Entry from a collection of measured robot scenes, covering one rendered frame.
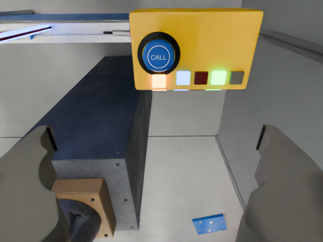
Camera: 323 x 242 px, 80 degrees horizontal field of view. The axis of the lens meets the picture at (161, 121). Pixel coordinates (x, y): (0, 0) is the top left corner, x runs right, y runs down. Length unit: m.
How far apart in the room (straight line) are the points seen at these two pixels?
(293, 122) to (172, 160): 1.23
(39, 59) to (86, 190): 1.22
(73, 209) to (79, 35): 0.39
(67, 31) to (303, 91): 0.70
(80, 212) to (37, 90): 1.31
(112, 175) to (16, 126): 1.55
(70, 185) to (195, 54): 0.41
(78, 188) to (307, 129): 0.68
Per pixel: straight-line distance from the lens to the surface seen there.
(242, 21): 0.28
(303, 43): 0.80
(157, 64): 0.26
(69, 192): 0.52
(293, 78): 0.82
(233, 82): 0.29
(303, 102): 0.77
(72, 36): 0.52
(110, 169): 0.49
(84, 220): 0.52
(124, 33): 0.47
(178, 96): 1.47
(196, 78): 0.27
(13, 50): 1.67
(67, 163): 0.51
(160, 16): 0.26
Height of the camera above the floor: 1.33
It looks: 58 degrees down
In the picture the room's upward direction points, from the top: 180 degrees counter-clockwise
